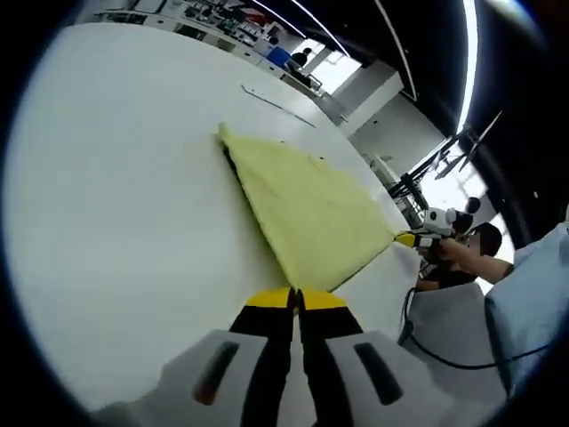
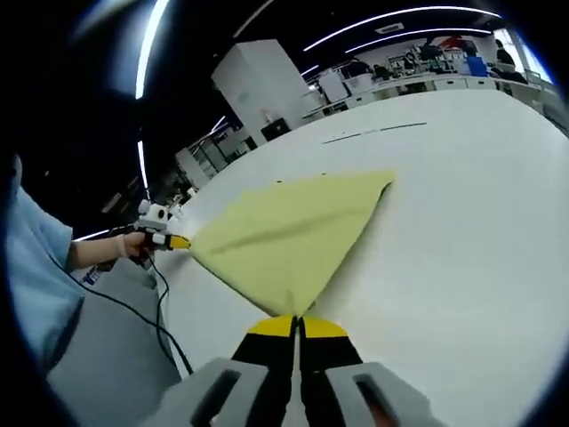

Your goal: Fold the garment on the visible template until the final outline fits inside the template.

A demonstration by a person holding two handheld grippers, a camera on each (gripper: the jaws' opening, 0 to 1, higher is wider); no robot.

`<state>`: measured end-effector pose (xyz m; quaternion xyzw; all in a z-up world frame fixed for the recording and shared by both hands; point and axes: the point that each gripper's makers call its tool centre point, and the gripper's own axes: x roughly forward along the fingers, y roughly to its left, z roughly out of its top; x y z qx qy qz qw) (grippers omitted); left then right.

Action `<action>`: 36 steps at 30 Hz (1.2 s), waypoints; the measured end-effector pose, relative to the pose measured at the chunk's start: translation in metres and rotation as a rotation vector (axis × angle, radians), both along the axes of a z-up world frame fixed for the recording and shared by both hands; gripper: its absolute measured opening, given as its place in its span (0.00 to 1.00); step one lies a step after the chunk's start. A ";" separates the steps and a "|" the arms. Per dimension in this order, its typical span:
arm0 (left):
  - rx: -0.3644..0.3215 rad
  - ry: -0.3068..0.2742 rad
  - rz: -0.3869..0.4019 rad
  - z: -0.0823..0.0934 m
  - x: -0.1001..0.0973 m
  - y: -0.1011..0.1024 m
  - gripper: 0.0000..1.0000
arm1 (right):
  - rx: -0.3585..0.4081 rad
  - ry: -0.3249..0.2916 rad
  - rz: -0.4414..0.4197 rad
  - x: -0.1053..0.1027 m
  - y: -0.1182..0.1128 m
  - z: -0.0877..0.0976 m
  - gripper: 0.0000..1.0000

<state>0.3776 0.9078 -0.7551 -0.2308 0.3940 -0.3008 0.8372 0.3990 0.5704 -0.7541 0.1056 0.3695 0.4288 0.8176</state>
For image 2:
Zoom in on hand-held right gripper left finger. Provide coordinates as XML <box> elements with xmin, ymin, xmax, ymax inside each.
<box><xmin>146</xmin><ymin>314</ymin><xmax>297</xmax><ymax>427</ymax></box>

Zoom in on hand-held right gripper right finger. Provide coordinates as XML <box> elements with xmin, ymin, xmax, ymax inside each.
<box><xmin>298</xmin><ymin>314</ymin><xmax>451</xmax><ymax>427</ymax></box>

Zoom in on yellow-green grey blue garment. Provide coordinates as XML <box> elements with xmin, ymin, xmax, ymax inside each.
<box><xmin>191</xmin><ymin>170</ymin><xmax>397</xmax><ymax>318</ymax></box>

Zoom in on person's left hand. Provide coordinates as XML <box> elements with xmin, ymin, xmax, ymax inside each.
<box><xmin>116</xmin><ymin>230</ymin><xmax>148</xmax><ymax>262</ymax></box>

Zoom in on white blue printed tag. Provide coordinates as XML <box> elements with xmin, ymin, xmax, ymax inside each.
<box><xmin>79</xmin><ymin>266</ymin><xmax>106</xmax><ymax>286</ymax></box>

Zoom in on person's grey trousers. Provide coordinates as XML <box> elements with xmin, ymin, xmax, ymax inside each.
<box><xmin>46</xmin><ymin>261</ymin><xmax>184</xmax><ymax>427</ymax></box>

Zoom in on curved ceiling light strip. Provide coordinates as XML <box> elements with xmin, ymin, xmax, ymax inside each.
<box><xmin>133</xmin><ymin>0</ymin><xmax>172</xmax><ymax>101</ymax></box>
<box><xmin>302</xmin><ymin>5</ymin><xmax>504</xmax><ymax>52</ymax></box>

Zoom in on white square pillar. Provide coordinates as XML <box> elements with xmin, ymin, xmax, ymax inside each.
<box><xmin>210</xmin><ymin>38</ymin><xmax>313</xmax><ymax>144</ymax></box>

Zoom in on white standing board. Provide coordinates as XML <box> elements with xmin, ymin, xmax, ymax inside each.
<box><xmin>319</xmin><ymin>70</ymin><xmax>350</xmax><ymax>105</ymax></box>

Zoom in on white cabinet counter row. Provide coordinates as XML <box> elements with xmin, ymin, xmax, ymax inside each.
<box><xmin>305</xmin><ymin>70</ymin><xmax>557</xmax><ymax>120</ymax></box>

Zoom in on blue storage bin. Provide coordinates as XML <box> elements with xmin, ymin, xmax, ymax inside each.
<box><xmin>466</xmin><ymin>54</ymin><xmax>488</xmax><ymax>78</ymax></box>

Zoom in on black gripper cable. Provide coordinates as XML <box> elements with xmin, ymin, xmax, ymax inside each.
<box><xmin>146</xmin><ymin>255</ymin><xmax>171</xmax><ymax>330</ymax></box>
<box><xmin>52</xmin><ymin>260</ymin><xmax>195</xmax><ymax>375</ymax></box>

